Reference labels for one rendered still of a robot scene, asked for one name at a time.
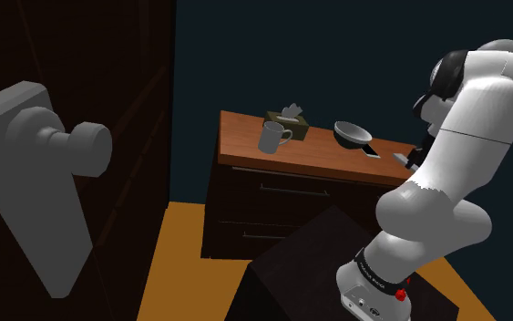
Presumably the white-edged black phone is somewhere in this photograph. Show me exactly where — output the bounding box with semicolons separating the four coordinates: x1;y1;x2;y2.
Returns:
361;144;382;160

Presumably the grey bowl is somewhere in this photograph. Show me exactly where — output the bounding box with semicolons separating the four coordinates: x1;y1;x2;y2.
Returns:
333;120;374;151

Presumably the brown chest of drawers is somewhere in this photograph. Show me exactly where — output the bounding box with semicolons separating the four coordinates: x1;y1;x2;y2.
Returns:
200;109;419;261

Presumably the olive tissue box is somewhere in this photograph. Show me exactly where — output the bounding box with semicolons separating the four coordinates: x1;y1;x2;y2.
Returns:
263;102;311;142

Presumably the grey mug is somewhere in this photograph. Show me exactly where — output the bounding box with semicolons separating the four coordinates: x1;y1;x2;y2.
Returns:
257;120;294;155

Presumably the dark robot stand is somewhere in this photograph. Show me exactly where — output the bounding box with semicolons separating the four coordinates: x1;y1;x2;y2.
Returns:
224;204;461;321

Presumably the dark door with grey knob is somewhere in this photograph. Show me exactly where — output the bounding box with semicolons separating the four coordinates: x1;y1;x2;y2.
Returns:
0;0;178;321

